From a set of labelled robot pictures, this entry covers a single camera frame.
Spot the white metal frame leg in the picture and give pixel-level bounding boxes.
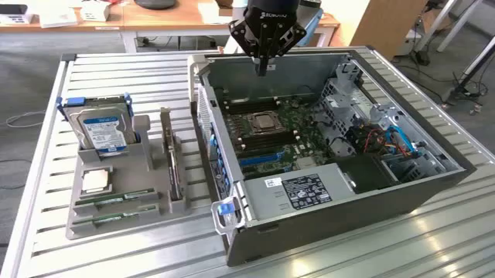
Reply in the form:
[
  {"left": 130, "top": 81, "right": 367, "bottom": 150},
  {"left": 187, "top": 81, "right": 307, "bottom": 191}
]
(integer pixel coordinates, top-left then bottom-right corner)
[
  {"left": 435, "top": 0, "right": 495, "bottom": 53},
  {"left": 415, "top": 0, "right": 461, "bottom": 52}
]

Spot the blue case release latch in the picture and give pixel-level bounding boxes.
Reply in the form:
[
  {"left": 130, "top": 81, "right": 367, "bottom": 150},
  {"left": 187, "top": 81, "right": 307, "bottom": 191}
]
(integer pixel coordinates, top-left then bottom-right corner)
[{"left": 215, "top": 202, "right": 238, "bottom": 217}]

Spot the stand with black wheeled base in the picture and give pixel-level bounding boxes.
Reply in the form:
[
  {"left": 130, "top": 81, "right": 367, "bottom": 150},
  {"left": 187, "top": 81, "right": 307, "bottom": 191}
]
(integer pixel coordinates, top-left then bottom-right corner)
[{"left": 443, "top": 37, "right": 495, "bottom": 115}]

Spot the metal CPU socket frame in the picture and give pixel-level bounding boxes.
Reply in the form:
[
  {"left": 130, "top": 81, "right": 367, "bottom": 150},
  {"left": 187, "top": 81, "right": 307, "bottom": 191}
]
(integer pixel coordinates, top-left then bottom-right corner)
[{"left": 246, "top": 109, "right": 288, "bottom": 137}]

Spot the open metal disk bay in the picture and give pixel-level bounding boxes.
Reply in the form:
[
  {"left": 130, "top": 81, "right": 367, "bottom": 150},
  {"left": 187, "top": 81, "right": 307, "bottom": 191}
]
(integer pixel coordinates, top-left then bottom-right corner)
[{"left": 381, "top": 152, "right": 450, "bottom": 185}]

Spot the white cardboard box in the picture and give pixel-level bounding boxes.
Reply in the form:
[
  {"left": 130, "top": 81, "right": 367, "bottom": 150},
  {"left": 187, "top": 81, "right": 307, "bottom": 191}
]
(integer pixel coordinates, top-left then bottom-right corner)
[{"left": 79, "top": 3, "right": 114, "bottom": 21}]

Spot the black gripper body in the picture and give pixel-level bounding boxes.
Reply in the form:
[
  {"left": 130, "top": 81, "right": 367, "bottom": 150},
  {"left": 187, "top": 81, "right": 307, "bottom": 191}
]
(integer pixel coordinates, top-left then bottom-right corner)
[{"left": 242, "top": 0, "right": 300, "bottom": 57}]

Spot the green motherboard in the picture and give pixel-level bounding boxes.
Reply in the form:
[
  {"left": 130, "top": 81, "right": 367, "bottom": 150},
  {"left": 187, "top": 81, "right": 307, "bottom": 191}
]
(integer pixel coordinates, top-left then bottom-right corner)
[{"left": 220, "top": 94, "right": 339, "bottom": 178}]

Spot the green RAM stick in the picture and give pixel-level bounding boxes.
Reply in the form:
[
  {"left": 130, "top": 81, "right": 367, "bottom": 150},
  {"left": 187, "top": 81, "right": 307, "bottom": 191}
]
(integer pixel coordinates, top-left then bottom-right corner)
[
  {"left": 72, "top": 204, "right": 159, "bottom": 226},
  {"left": 75, "top": 188, "right": 156, "bottom": 207}
]

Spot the grey parts rack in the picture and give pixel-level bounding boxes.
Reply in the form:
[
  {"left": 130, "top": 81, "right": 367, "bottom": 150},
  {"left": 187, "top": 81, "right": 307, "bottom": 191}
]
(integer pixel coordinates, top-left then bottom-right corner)
[{"left": 64, "top": 114, "right": 195, "bottom": 240}]

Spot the graphics card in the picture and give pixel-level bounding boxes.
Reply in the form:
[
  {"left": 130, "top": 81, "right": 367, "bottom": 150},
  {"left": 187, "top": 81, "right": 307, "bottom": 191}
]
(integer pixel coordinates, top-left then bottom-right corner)
[{"left": 159, "top": 106, "right": 186, "bottom": 201}]

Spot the red disk wire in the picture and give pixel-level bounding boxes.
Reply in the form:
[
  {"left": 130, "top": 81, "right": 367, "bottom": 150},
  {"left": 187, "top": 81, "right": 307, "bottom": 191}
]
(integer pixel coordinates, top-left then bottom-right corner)
[{"left": 367, "top": 129, "right": 389, "bottom": 146}]

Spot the white paper sheet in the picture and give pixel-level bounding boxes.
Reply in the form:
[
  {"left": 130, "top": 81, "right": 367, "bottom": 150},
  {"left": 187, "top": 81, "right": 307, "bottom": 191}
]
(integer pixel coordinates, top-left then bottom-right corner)
[{"left": 198, "top": 3, "right": 234, "bottom": 24}]

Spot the open black PC case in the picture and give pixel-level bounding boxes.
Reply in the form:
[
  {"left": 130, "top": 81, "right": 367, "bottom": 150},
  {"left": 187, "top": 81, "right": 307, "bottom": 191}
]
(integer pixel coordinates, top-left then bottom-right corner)
[{"left": 187, "top": 45, "right": 479, "bottom": 268}]

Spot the hard disk blue bracket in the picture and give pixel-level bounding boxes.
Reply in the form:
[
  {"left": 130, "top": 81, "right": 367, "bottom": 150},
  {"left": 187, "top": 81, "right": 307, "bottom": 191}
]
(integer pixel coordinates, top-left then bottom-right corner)
[{"left": 56, "top": 92, "right": 135, "bottom": 159}]

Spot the blue disk wire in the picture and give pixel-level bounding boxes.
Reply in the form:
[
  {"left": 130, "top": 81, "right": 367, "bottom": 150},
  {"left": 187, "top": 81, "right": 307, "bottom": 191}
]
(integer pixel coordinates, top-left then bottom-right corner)
[{"left": 386, "top": 124, "right": 423, "bottom": 159}]

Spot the brown cardboard box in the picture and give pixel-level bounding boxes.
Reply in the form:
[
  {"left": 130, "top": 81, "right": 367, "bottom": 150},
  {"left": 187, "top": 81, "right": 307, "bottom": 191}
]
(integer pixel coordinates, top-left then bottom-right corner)
[{"left": 215, "top": 0, "right": 248, "bottom": 9}]

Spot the spare silver CPU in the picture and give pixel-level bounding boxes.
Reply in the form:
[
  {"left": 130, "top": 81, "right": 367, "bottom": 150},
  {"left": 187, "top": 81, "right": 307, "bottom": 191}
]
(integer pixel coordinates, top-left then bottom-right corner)
[{"left": 80, "top": 169, "right": 114, "bottom": 194}]

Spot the black power adapter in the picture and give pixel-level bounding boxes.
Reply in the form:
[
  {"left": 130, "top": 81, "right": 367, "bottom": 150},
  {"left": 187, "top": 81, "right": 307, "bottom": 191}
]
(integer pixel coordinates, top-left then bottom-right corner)
[{"left": 410, "top": 49, "right": 431, "bottom": 67}]

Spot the wooden cabinet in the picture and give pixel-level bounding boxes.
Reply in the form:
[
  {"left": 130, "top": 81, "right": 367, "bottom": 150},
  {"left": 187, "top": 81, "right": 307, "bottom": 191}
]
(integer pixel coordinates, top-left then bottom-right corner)
[{"left": 350, "top": 0, "right": 431, "bottom": 58}]

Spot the installed silver CPU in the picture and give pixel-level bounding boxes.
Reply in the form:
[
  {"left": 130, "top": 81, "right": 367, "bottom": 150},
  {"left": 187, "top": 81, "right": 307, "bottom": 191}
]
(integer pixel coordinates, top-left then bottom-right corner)
[{"left": 258, "top": 115, "right": 278, "bottom": 130}]

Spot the perforated metal disk bay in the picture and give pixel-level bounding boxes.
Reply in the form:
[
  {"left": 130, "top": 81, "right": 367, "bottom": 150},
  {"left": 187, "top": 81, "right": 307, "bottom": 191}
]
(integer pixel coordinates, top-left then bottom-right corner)
[{"left": 319, "top": 75, "right": 378, "bottom": 151}]

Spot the silver chipset heatsink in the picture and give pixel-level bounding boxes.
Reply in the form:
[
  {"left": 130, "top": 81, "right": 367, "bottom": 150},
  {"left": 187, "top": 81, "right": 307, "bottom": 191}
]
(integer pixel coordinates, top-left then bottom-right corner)
[{"left": 296, "top": 158, "right": 323, "bottom": 171}]

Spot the white box red button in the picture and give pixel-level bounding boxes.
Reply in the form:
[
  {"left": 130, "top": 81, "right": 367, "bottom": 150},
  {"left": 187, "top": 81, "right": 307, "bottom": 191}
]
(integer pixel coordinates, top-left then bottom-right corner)
[{"left": 393, "top": 28, "right": 418, "bottom": 57}]

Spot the white floor cable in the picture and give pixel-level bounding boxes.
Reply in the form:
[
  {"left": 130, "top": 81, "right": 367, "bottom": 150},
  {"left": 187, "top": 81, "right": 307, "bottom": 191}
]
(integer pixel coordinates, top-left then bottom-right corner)
[{"left": 6, "top": 111, "right": 48, "bottom": 128}]

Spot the white device dark screen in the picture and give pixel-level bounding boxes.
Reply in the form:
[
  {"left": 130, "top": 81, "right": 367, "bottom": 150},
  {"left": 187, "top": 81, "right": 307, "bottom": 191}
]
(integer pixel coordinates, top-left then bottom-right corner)
[{"left": 0, "top": 4, "right": 35, "bottom": 25}]

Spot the grey power supply unit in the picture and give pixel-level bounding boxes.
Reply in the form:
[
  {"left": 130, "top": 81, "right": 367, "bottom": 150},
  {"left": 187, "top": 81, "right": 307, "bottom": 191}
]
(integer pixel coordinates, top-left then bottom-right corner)
[{"left": 240, "top": 162, "right": 359, "bottom": 224}]

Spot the dark round object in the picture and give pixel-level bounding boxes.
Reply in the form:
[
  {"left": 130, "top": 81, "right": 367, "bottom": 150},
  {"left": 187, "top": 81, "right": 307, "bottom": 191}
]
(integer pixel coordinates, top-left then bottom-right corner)
[{"left": 134, "top": 0, "right": 178, "bottom": 10}]

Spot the blue expansion slot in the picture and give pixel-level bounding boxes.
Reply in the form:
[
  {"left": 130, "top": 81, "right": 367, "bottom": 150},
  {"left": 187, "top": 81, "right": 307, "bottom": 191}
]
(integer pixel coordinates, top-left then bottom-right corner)
[{"left": 239, "top": 152, "right": 283, "bottom": 168}]

